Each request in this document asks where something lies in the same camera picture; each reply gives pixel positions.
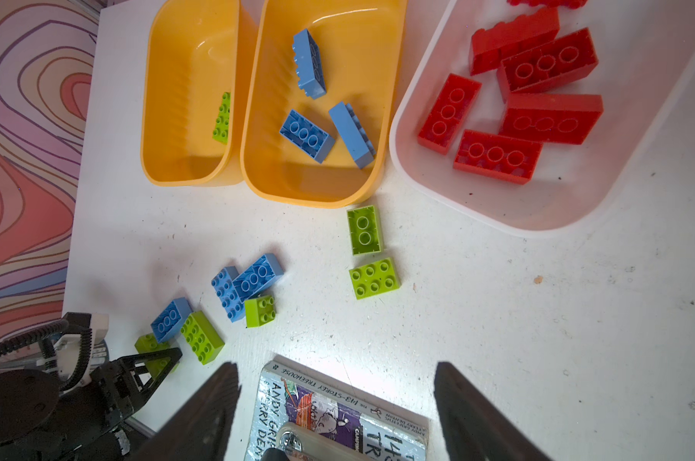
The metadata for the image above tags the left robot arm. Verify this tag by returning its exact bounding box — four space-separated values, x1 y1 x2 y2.
0 312 182 460

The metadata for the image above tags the small green lego brick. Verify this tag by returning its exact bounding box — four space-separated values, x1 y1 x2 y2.
245 295 276 328

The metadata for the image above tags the white plastic bin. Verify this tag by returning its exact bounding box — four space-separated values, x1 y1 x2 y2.
390 1 695 237

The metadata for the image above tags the green square lego brick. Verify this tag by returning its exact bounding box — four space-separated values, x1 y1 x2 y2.
347 206 384 255

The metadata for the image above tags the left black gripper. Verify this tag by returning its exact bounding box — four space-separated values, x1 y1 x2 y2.
91 348 182 426

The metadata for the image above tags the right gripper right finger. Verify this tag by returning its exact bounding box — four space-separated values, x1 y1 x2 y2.
434 362 549 460

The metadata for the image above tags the left yellow plastic bin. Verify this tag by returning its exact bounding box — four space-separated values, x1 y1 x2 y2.
140 1 258 186

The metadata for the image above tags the red lego brick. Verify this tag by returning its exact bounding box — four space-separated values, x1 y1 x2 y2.
497 28 599 102
453 130 543 184
469 8 560 76
499 93 604 145
507 0 587 10
418 73 482 155

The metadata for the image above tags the right yellow plastic bin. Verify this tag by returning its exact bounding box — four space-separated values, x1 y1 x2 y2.
241 1 409 209

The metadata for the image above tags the long blue lego brick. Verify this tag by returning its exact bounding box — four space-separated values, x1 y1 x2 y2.
328 102 375 169

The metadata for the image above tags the yellow plastic bin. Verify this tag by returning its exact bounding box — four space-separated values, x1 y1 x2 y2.
241 1 409 209
140 1 258 186

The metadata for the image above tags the paperback book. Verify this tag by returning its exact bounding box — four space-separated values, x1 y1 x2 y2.
245 359 429 460

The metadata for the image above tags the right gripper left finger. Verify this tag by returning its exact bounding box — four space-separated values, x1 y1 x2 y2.
132 362 241 461

